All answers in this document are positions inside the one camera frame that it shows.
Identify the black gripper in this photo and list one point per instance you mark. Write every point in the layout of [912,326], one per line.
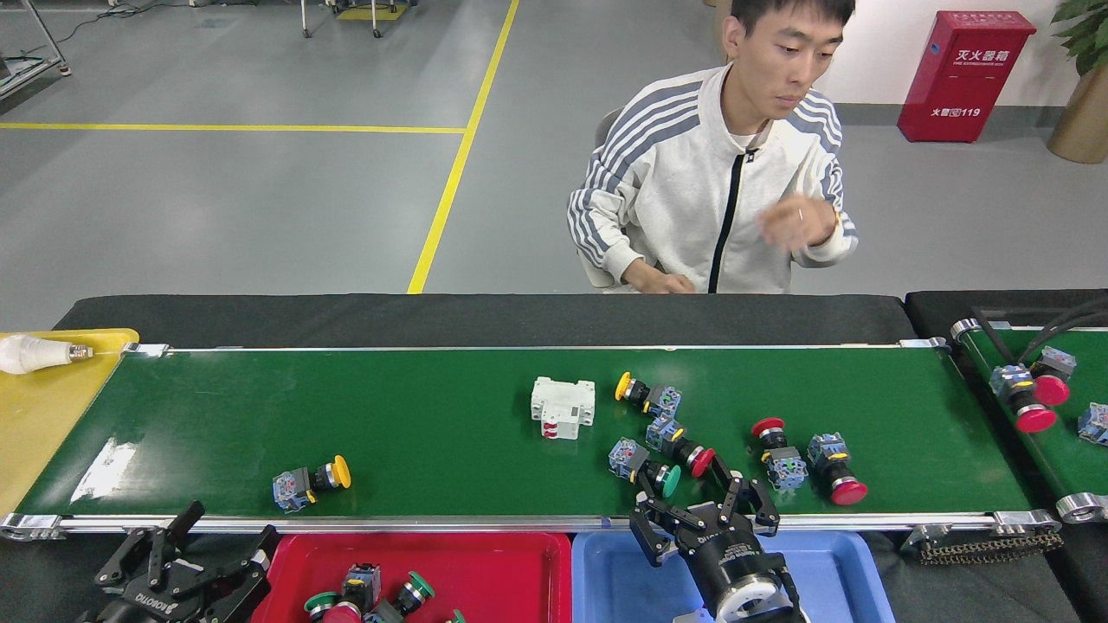
[156,606]
[727,554]

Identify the yellow push button switch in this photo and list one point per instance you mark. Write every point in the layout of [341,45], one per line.
[662,401]
[294,489]

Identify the white circuit breaker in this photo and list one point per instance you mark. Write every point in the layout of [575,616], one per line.
[563,402]

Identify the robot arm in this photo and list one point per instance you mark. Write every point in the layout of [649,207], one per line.
[749,603]

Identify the blue plastic tray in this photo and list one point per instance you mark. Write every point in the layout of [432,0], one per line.
[623,580]

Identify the yellow plastic tray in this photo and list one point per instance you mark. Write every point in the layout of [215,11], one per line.
[43,433]

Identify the red plastic tray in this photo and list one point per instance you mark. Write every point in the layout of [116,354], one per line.
[502,580]

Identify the long green conveyor belt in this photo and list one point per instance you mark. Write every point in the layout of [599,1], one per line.
[433,433]

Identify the short green conveyor belt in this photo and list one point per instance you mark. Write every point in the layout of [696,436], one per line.
[1073,472]

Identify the person's right hand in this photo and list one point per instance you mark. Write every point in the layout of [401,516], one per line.
[653,279]

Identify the person's left hand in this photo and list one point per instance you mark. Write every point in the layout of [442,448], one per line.
[796,223]

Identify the black table cloth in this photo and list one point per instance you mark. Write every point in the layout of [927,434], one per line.
[260,320]
[935,307]

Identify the white light bulb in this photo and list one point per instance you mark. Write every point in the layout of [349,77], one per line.
[30,355]

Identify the person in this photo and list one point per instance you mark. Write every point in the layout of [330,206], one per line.
[666,173]

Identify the red fire extinguisher box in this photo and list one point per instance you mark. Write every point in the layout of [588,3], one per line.
[965,78]

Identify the metal rack trolley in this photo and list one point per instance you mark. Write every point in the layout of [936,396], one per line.
[35,73]

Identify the potted plant in brass pot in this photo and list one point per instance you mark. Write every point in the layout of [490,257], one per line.
[1082,121]

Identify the white stand on wheels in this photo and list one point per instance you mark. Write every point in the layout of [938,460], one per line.
[305,17]

